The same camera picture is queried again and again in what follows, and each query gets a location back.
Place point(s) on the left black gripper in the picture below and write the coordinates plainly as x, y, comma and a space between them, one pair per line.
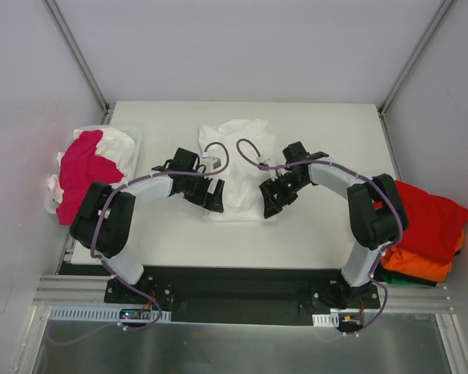
207, 190

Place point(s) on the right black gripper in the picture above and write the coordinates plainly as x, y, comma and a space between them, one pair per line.
279, 189

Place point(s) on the white daisy print t-shirt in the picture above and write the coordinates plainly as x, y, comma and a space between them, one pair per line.
241, 197

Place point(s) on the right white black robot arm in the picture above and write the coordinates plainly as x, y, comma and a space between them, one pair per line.
377, 217

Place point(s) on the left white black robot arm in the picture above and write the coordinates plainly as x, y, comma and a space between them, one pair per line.
103, 221

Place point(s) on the white laundry basket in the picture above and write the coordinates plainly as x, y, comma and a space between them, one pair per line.
96, 153

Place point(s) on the pale pink white garment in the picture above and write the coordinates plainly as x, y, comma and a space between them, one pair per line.
120, 144

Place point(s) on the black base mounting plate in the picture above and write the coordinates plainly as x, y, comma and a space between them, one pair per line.
281, 297

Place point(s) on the magenta t-shirt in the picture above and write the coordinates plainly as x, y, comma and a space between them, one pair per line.
80, 167

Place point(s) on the black folded garment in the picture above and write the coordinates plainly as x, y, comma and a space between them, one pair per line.
402, 267

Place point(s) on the orange folded t-shirt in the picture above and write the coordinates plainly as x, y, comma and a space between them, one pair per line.
401, 262

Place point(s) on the green folded t-shirt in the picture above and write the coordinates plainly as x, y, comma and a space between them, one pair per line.
408, 281

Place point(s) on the red folded t-shirt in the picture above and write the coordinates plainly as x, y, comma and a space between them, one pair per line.
435, 224

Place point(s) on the left aluminium corner profile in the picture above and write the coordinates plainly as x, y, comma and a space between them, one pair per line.
69, 39

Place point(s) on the aluminium corner profile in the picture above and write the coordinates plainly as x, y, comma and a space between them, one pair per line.
416, 54
69, 39

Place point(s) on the right aluminium corner profile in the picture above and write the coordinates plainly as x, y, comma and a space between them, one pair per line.
416, 54

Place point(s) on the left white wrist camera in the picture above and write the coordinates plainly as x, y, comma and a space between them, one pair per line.
211, 164

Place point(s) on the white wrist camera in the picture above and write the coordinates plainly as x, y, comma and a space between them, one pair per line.
263, 162
211, 164

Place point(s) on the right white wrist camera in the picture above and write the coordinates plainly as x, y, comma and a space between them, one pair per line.
263, 162

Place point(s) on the right grey cable duct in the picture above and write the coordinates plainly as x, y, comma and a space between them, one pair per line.
326, 320

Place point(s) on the grey cable duct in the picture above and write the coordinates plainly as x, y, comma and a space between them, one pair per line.
107, 314
326, 320

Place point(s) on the aluminium front rail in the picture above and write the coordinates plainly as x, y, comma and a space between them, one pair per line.
70, 290

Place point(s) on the left grey cable duct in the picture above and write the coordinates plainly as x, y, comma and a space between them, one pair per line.
107, 314

